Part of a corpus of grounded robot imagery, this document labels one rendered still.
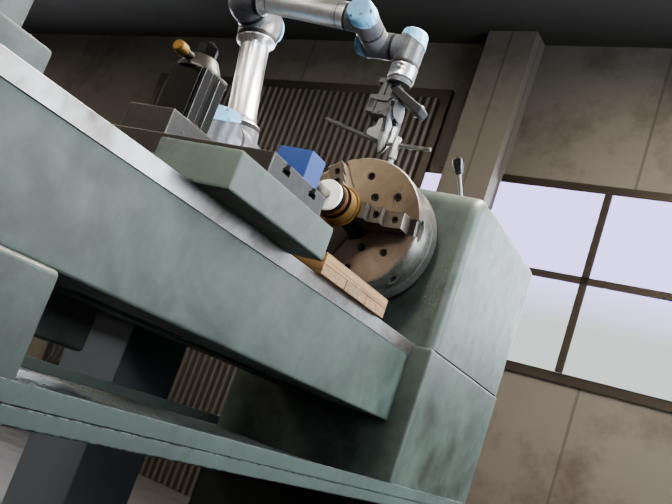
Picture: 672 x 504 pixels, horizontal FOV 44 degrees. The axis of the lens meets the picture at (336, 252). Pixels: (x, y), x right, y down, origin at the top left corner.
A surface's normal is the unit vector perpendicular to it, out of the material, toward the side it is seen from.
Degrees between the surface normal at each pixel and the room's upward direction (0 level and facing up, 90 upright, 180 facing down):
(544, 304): 90
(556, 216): 90
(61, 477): 90
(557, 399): 90
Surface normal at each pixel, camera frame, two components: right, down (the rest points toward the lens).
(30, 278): 0.85, 0.20
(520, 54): -0.49, -0.35
